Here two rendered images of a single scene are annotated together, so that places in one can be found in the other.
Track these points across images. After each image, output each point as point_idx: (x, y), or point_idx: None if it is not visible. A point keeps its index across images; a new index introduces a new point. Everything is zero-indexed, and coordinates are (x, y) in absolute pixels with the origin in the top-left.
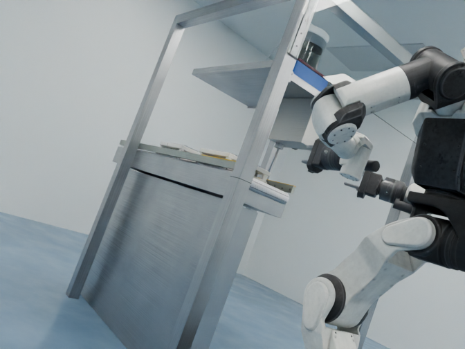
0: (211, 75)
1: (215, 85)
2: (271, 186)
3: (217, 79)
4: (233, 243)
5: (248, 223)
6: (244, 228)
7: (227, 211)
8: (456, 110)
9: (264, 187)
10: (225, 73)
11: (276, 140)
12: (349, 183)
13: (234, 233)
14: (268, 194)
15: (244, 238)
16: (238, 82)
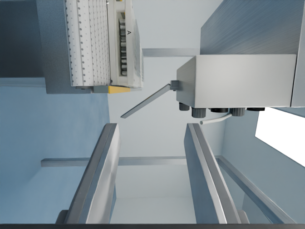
0: (211, 20)
1: (202, 49)
2: (87, 35)
3: (209, 32)
4: (3, 52)
5: (42, 65)
6: (32, 62)
7: None
8: None
9: (75, 9)
10: (223, 5)
11: (178, 73)
12: (111, 142)
13: (18, 45)
14: (66, 29)
15: (18, 69)
16: (220, 31)
